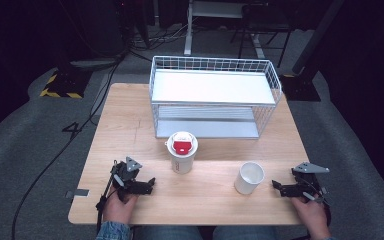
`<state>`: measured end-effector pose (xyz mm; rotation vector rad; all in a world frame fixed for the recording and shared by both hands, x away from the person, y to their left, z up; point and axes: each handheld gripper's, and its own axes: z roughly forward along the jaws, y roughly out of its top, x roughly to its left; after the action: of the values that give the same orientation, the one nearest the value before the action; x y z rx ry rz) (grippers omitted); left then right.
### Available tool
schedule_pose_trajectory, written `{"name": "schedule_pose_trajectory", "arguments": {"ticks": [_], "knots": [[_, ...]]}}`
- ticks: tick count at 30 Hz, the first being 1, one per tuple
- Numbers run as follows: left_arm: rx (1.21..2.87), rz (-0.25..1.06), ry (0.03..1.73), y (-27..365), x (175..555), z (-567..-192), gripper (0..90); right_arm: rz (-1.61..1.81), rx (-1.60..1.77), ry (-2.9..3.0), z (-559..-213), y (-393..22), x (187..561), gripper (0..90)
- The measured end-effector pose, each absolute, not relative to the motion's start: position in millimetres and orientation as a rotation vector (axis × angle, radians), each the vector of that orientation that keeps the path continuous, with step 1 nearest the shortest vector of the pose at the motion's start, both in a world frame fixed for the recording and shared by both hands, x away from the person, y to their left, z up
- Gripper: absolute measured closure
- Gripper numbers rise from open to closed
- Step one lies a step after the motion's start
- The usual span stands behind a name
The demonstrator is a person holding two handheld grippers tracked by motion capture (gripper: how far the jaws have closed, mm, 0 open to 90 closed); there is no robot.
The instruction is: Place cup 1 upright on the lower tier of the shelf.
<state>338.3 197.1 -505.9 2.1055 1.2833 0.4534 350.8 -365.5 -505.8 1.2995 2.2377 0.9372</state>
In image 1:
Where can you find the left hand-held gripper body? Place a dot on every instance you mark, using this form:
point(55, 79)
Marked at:
point(126, 173)

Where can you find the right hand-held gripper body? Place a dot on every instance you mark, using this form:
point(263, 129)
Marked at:
point(308, 183)

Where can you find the white paper cup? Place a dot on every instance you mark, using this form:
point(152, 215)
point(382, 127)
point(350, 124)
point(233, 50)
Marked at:
point(248, 180)

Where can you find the white cup with red-tab lid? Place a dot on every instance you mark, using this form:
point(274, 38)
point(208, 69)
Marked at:
point(182, 153)

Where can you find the person's left hand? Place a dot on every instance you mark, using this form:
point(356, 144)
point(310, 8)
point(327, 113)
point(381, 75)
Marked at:
point(118, 208)

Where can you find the person's right hand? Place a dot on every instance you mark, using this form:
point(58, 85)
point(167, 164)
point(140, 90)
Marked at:
point(311, 216)

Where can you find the person's left jeans leg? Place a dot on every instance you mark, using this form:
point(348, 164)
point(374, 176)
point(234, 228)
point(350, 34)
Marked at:
point(166, 234)

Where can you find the person's jeans leg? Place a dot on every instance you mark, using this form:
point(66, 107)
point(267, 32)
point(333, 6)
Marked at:
point(246, 234)
point(166, 234)

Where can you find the grey tape strip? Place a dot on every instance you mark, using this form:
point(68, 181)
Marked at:
point(78, 193)

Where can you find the person's right jeans leg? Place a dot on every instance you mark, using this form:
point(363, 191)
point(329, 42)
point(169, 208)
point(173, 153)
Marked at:
point(246, 234)

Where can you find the black stand with flat base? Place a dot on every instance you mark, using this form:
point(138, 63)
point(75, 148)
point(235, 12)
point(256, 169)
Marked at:
point(301, 86)

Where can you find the yellow-black striped stand base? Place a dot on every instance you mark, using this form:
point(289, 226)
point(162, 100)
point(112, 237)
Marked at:
point(65, 83)

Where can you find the black metal chair frame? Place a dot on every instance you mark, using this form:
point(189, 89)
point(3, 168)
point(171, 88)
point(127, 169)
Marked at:
point(263, 23)

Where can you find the white desk frame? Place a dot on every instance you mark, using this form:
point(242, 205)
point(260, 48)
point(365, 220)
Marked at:
point(193, 10)

